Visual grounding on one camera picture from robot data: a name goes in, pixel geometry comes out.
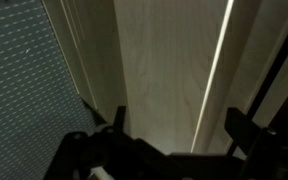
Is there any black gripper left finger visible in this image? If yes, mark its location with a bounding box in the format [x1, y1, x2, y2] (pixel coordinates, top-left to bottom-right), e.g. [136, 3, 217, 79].
[113, 105, 128, 133]

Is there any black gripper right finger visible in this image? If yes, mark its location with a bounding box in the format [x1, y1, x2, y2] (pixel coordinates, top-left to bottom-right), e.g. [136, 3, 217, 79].
[224, 107, 265, 158]

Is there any wooden drawer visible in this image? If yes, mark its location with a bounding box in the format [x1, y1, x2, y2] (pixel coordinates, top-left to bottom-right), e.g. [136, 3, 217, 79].
[113, 0, 288, 158]
[40, 0, 132, 134]

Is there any wooden bed frame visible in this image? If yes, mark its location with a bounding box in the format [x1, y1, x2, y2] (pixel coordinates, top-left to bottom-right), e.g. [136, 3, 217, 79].
[250, 19, 288, 131]

